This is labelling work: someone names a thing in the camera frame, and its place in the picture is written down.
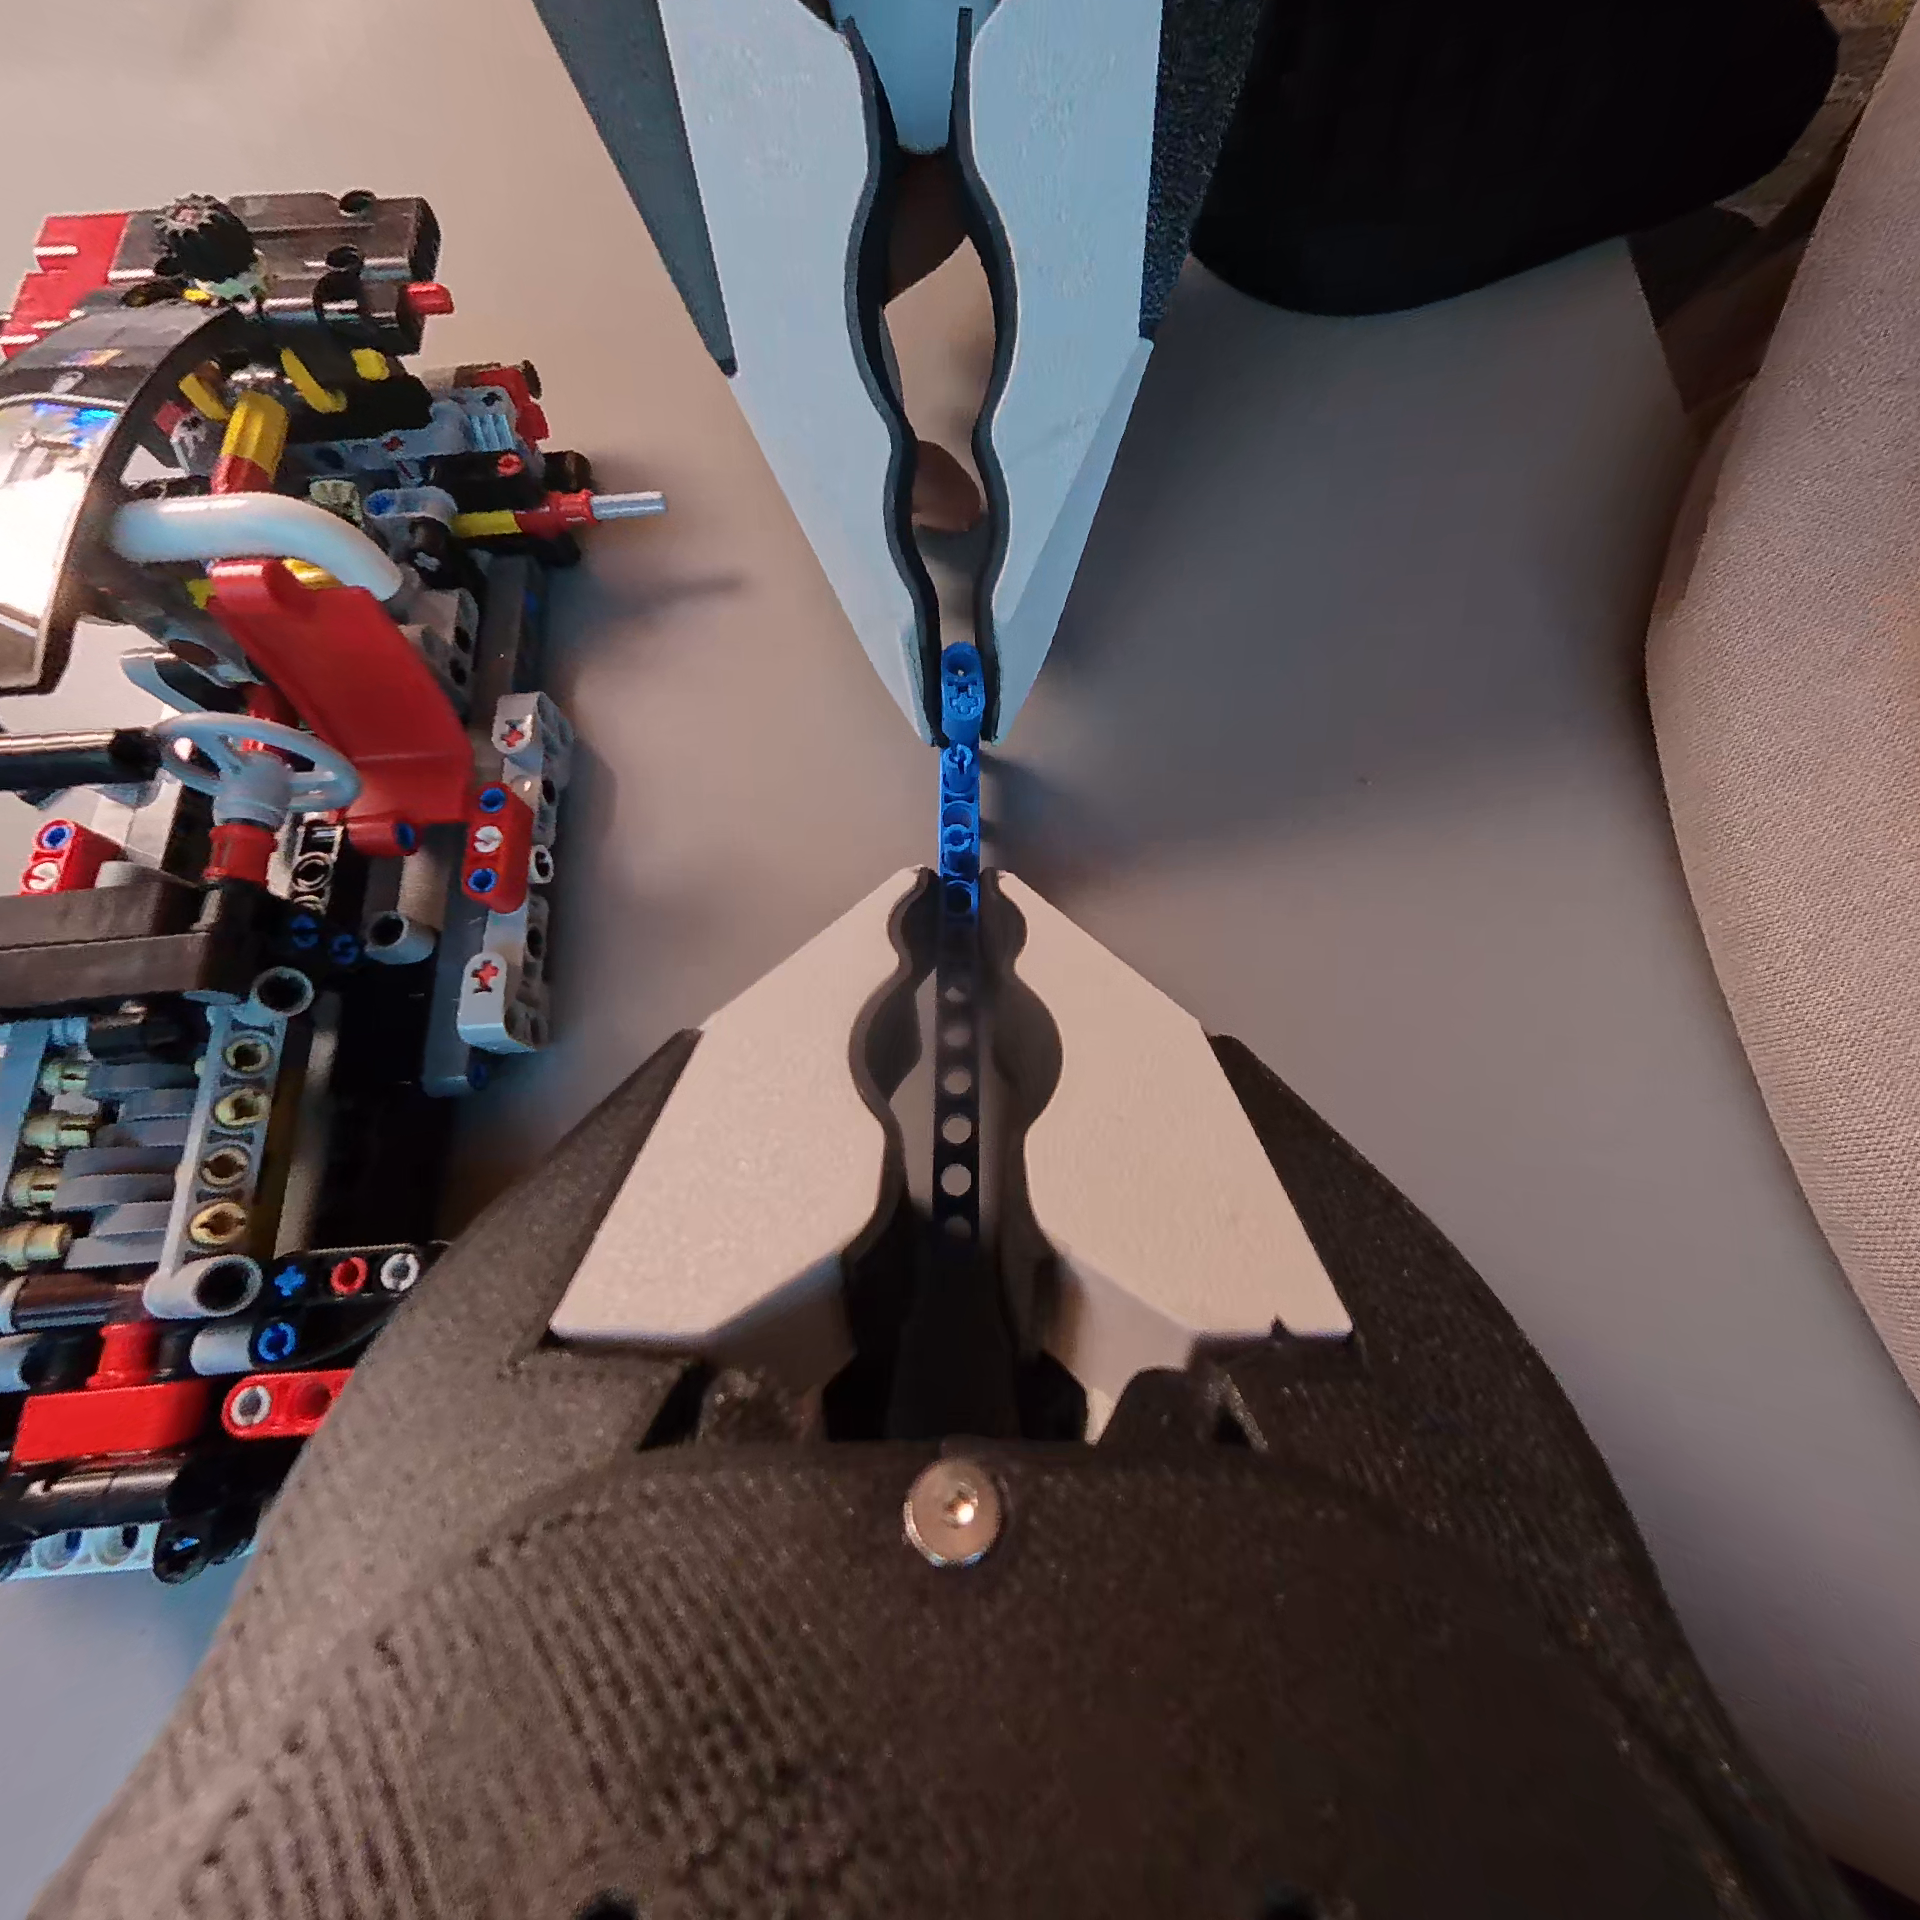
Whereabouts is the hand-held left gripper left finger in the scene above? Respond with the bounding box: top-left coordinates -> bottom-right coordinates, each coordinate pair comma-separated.
546,861 -> 946,1404

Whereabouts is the long blue lego beam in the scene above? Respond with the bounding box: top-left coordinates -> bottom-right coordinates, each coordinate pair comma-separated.
921,737 -> 998,1256

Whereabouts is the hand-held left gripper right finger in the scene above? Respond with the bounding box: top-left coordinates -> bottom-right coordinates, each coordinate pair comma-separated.
971,866 -> 1361,1445

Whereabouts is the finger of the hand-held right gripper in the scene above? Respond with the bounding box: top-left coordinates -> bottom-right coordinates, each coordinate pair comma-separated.
948,0 -> 1169,746
533,0 -> 950,748

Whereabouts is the person's dark clothing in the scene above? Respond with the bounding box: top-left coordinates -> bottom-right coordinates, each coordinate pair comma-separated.
1191,0 -> 1845,320

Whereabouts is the lego car model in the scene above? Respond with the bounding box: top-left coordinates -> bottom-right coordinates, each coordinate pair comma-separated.
0,188 -> 670,1588

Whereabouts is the person's right hand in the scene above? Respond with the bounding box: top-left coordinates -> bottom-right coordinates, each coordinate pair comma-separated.
877,151 -> 998,535

